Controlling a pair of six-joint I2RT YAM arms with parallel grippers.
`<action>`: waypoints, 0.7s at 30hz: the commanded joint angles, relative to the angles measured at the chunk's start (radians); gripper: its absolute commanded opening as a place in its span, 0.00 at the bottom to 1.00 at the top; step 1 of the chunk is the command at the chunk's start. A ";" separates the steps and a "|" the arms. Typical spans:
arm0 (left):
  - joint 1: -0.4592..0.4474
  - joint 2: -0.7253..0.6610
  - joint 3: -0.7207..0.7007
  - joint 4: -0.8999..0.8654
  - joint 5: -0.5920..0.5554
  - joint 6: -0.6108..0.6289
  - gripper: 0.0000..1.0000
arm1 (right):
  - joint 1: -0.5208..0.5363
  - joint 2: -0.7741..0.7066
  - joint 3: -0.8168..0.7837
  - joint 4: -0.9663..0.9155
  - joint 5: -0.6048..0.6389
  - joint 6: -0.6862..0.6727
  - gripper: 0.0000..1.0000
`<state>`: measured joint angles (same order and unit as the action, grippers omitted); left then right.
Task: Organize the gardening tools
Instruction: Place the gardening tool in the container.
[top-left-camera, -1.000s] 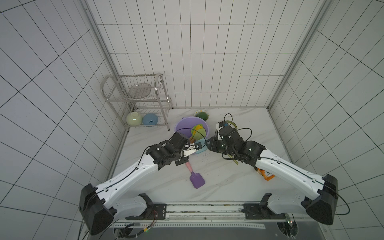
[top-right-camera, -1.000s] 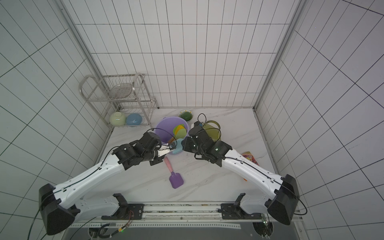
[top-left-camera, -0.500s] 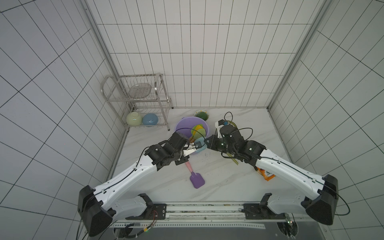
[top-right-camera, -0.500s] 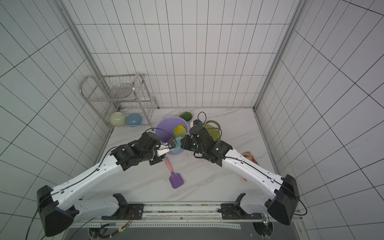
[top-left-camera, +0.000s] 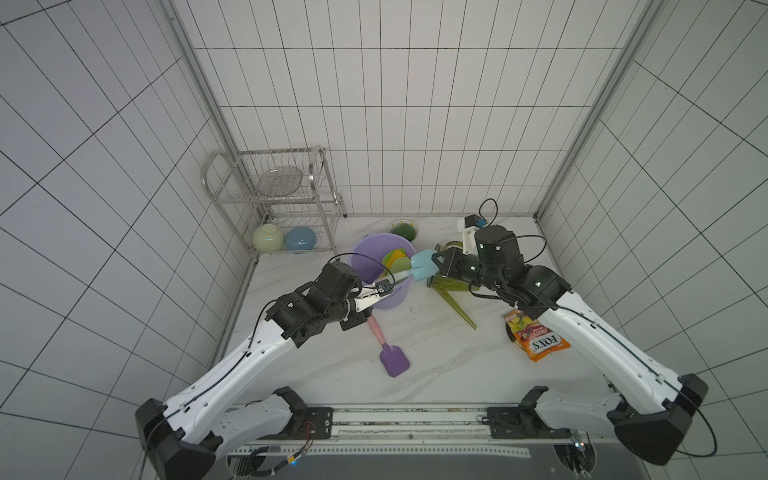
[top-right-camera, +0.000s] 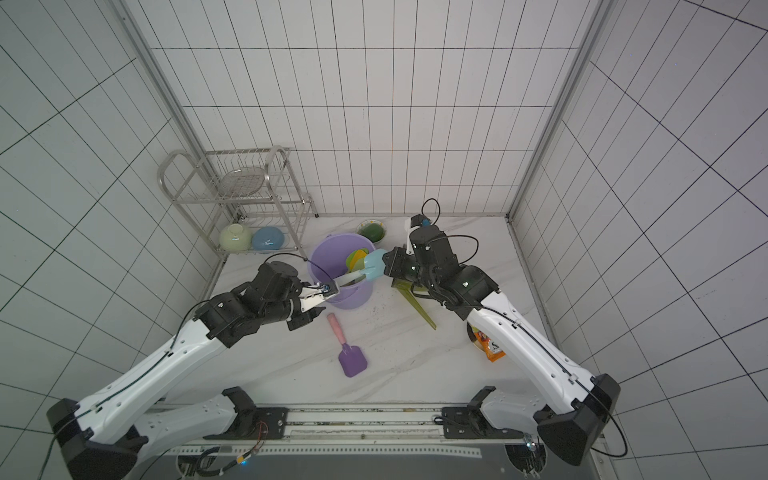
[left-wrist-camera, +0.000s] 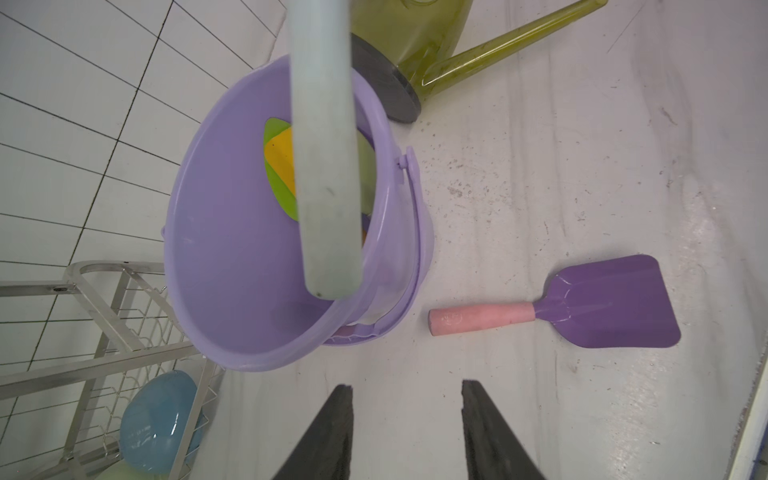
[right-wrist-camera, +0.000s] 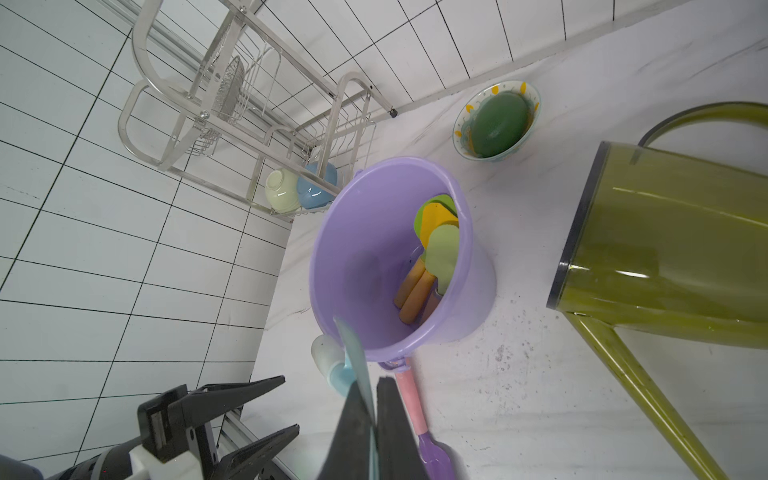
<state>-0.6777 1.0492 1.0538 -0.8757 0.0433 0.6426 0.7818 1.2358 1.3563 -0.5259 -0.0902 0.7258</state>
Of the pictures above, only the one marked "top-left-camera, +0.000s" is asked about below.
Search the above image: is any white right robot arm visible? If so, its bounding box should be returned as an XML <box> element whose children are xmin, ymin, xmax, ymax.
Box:
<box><xmin>411</xmin><ymin>225</ymin><xmax>709</xmax><ymax>466</ymax></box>

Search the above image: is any purple plastic bucket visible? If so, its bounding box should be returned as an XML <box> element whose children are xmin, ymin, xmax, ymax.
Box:
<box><xmin>348</xmin><ymin>233</ymin><xmax>416</xmax><ymax>310</ymax></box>

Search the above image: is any pale green bowl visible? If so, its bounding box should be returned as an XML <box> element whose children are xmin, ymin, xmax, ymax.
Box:
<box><xmin>252</xmin><ymin>223</ymin><xmax>285</xmax><ymax>252</ymax></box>

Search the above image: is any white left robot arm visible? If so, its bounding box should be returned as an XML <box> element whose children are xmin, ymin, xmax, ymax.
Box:
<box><xmin>135</xmin><ymin>261</ymin><xmax>394</xmax><ymax>479</ymax></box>

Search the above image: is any purple shovel pink handle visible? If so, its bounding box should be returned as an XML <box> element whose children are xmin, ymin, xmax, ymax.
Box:
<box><xmin>367</xmin><ymin>316</ymin><xmax>411</xmax><ymax>378</ymax></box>

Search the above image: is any orange candy snack bag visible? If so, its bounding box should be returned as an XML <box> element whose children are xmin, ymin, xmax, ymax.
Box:
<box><xmin>504</xmin><ymin>310</ymin><xmax>571</xmax><ymax>362</ymax></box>

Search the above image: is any metal strainer dish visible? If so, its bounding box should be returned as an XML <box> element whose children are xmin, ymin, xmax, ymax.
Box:
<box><xmin>256</xmin><ymin>166</ymin><xmax>304</xmax><ymax>198</ymax></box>

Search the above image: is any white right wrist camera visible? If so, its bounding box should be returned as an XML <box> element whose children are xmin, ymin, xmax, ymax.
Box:
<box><xmin>457</xmin><ymin>214</ymin><xmax>487</xmax><ymax>235</ymax></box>

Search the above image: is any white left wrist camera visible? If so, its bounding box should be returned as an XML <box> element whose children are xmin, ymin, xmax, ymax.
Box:
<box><xmin>351</xmin><ymin>280</ymin><xmax>394</xmax><ymax>312</ymax></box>

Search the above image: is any green transparent watering can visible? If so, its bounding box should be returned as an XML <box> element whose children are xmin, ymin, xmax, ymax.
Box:
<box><xmin>427</xmin><ymin>241</ymin><xmax>479</xmax><ymax>331</ymax></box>

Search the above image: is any stainless steel dish rack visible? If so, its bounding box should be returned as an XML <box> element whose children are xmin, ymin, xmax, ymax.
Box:
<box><xmin>200</xmin><ymin>146</ymin><xmax>347</xmax><ymax>257</ymax></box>

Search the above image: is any teal plastic shovel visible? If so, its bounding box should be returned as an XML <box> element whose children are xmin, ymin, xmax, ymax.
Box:
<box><xmin>390</xmin><ymin>249</ymin><xmax>439</xmax><ymax>282</ymax></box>

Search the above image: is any blue bowl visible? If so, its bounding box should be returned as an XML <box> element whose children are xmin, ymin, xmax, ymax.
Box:
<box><xmin>284</xmin><ymin>226</ymin><xmax>318</xmax><ymax>251</ymax></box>

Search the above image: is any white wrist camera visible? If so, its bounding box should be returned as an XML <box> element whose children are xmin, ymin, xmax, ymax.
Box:
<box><xmin>457</xmin><ymin>214</ymin><xmax>487</xmax><ymax>235</ymax></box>
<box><xmin>351</xmin><ymin>280</ymin><xmax>394</xmax><ymax>312</ymax></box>

